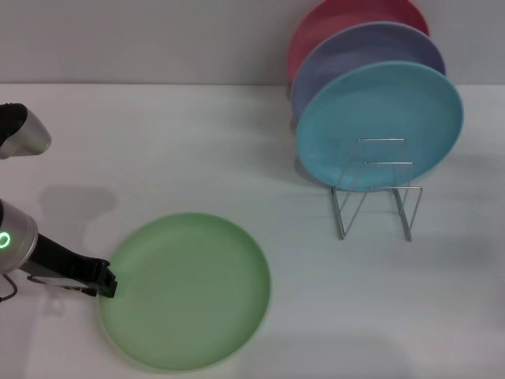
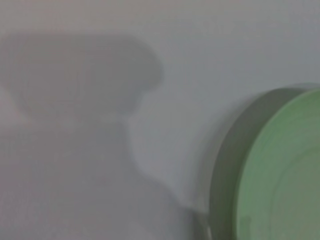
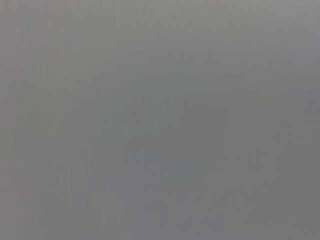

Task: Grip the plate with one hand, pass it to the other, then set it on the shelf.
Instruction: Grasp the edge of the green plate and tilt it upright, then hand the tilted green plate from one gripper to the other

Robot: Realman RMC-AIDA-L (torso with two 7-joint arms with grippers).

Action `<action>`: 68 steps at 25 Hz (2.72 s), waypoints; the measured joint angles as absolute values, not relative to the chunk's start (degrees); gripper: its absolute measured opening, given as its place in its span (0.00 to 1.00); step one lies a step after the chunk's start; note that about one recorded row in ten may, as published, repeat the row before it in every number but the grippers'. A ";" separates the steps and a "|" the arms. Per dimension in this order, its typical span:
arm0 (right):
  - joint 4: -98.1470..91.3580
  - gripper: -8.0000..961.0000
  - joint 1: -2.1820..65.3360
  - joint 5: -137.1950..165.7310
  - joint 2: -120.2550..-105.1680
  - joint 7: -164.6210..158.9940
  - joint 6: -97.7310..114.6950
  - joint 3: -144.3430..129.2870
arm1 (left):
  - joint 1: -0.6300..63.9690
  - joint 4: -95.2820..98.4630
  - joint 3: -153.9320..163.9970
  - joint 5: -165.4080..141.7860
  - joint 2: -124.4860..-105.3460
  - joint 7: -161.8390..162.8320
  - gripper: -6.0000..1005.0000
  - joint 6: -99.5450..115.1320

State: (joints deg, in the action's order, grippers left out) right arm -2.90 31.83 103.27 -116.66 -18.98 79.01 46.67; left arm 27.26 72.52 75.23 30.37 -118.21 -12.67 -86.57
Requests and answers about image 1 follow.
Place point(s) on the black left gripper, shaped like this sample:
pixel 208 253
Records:
pixel 67 262

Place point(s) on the green round plate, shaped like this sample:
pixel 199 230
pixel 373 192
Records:
pixel 189 292

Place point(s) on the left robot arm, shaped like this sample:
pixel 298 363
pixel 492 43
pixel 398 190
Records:
pixel 17 241

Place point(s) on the purple round plate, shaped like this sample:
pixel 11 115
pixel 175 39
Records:
pixel 335 59

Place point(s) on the light blue round plate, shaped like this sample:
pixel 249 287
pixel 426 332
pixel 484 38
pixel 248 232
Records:
pixel 375 106

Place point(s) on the red round plate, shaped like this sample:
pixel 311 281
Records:
pixel 315 31

